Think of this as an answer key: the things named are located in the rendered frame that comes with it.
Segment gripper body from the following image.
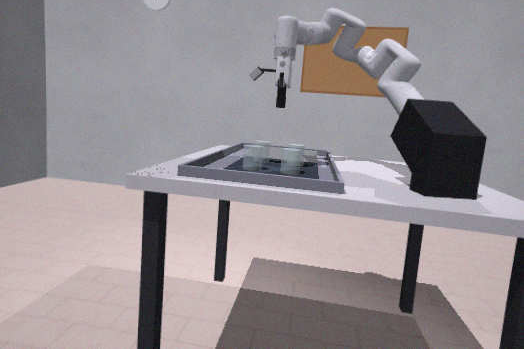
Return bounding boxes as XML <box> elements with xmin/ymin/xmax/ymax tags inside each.
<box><xmin>274</xmin><ymin>55</ymin><xmax>295</xmax><ymax>89</ymax></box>

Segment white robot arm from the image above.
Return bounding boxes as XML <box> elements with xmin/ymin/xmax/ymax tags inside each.
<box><xmin>274</xmin><ymin>8</ymin><xmax>423</xmax><ymax>116</ymax></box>

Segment clear glass jar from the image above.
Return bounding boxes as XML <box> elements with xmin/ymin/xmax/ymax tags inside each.
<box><xmin>242</xmin><ymin>145</ymin><xmax>263</xmax><ymax>171</ymax></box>
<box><xmin>288</xmin><ymin>144</ymin><xmax>305</xmax><ymax>166</ymax></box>
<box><xmin>254</xmin><ymin>141</ymin><xmax>271</xmax><ymax>162</ymax></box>
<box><xmin>280</xmin><ymin>148</ymin><xmax>302</xmax><ymax>175</ymax></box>

